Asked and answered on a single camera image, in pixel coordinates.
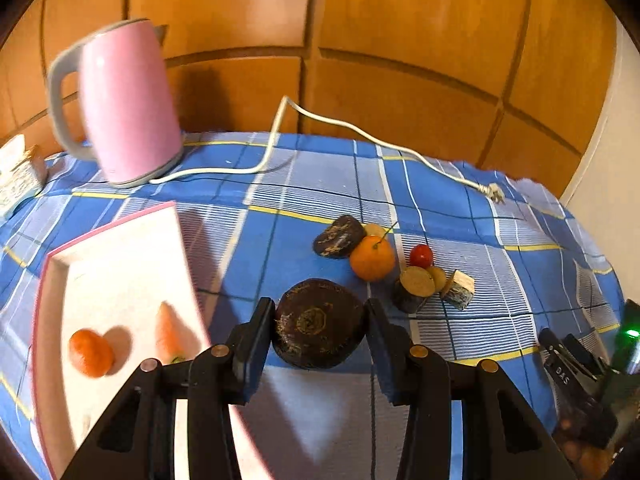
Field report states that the pink shallow box tray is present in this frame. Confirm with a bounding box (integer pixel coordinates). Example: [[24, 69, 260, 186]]
[[31, 201, 273, 480]]

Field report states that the small tangerine with stem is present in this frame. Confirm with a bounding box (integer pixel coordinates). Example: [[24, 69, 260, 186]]
[[349, 221, 399, 282]]

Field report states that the small dark brown fruit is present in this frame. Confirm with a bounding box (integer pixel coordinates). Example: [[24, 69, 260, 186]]
[[313, 215, 367, 259]]

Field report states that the pink electric kettle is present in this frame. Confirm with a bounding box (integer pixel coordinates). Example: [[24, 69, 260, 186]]
[[46, 17, 185, 190]]

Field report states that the large dark brown round fruit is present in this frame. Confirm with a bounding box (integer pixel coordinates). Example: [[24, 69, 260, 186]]
[[271, 278, 367, 370]]

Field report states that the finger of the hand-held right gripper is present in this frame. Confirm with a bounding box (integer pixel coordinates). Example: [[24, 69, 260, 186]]
[[562, 332, 609, 380], [539, 328, 598, 411]]

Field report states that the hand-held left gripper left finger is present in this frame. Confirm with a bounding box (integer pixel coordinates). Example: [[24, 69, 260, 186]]
[[60, 297, 277, 480]]

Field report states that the small carrot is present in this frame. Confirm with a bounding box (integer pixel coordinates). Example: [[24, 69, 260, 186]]
[[155, 301, 188, 365]]

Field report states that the thick round sugarcane piece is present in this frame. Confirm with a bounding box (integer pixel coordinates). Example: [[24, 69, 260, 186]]
[[392, 266, 437, 313]]

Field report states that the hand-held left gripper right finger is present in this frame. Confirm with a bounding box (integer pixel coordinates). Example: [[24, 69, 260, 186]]
[[365, 298, 581, 480]]

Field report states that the dark-skinned sugarcane wedge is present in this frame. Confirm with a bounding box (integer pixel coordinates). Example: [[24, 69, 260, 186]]
[[440, 270, 475, 312]]

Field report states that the white power cable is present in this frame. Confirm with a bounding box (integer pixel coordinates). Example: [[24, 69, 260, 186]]
[[149, 95, 488, 192]]

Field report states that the blue plaid tablecloth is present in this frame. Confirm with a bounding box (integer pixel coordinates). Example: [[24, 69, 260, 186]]
[[0, 131, 631, 480]]

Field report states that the silver embossed tissue box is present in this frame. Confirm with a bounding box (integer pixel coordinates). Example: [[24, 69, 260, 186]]
[[0, 135, 48, 218]]

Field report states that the white power plug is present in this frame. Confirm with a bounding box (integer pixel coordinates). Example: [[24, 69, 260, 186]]
[[477, 182, 506, 206]]

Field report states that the large orange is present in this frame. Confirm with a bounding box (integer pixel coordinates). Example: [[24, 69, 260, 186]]
[[68, 328, 116, 378]]

